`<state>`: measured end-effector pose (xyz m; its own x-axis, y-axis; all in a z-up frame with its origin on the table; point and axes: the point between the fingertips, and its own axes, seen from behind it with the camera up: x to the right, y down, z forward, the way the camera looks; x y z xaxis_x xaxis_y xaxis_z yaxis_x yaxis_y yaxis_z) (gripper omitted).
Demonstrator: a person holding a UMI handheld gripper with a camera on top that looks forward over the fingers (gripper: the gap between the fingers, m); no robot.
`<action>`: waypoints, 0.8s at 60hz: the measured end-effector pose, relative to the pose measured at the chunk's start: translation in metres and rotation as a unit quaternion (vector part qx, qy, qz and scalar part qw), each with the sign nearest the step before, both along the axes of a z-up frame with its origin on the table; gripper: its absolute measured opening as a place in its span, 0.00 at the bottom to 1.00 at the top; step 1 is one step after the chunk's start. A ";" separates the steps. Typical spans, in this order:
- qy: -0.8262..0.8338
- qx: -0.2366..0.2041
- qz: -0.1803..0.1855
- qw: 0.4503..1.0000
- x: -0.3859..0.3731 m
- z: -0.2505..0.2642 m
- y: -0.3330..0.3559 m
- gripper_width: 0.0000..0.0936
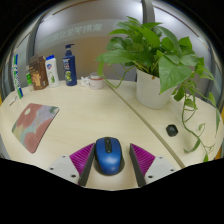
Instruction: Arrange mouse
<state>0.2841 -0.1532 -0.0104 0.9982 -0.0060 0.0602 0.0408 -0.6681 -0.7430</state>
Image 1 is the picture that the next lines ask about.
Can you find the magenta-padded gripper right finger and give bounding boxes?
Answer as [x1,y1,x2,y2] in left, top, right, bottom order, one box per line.
[128,143,178,188]

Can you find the small white packet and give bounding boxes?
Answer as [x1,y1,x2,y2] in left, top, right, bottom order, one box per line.
[8,95,18,107]

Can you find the brown carton box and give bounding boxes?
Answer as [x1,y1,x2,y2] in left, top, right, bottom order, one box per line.
[28,55,50,91]

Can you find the blue computer mouse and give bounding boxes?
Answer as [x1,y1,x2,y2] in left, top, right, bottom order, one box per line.
[93,136,126,177]

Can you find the small white jar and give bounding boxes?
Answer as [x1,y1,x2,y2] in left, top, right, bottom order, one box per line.
[88,72,105,90]

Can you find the clear bottle with green label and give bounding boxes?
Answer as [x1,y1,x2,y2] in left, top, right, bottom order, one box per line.
[25,65,34,92]

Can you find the floral print mouse pad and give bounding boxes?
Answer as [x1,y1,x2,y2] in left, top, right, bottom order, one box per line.
[11,102,60,154]

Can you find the green plant in white pot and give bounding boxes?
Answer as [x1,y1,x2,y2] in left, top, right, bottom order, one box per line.
[95,15,222,163]

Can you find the small black object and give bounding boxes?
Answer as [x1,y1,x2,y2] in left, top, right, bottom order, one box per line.
[165,123,179,138]

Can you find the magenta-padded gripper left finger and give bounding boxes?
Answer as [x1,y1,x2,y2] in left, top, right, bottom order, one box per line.
[46,142,97,187]

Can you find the white and green tube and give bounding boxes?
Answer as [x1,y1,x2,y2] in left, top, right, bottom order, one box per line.
[12,53,25,100]

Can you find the white bottle with blue cap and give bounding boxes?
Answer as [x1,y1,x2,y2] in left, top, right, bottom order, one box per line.
[44,54,61,89]

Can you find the dark blue pump bottle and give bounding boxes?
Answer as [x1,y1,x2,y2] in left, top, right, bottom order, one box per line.
[62,43,78,87]

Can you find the small white crumpled item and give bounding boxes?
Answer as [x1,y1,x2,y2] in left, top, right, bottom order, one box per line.
[79,75,91,88]

